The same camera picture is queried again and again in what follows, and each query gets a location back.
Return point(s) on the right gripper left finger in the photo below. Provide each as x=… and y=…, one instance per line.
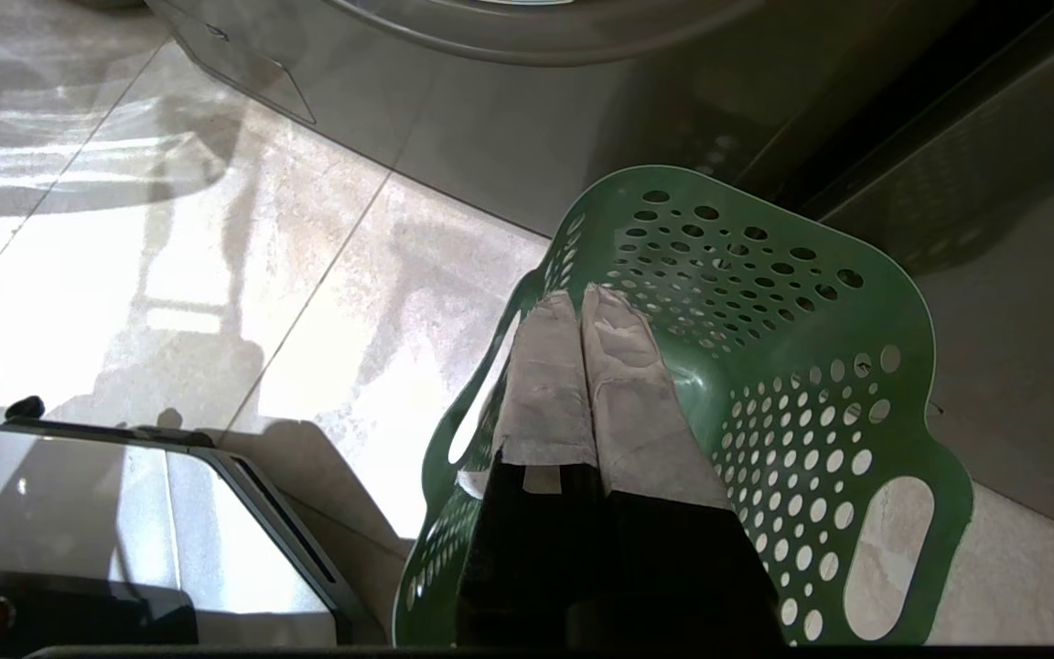
x=541, y=403

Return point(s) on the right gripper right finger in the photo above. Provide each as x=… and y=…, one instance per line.
x=637, y=412

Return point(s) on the green perforated laundry basket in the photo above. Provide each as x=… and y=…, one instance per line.
x=792, y=384

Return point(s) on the grey washing machine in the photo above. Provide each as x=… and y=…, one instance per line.
x=490, y=101
x=994, y=265

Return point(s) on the round washing machine door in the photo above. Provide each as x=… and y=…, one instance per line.
x=536, y=27

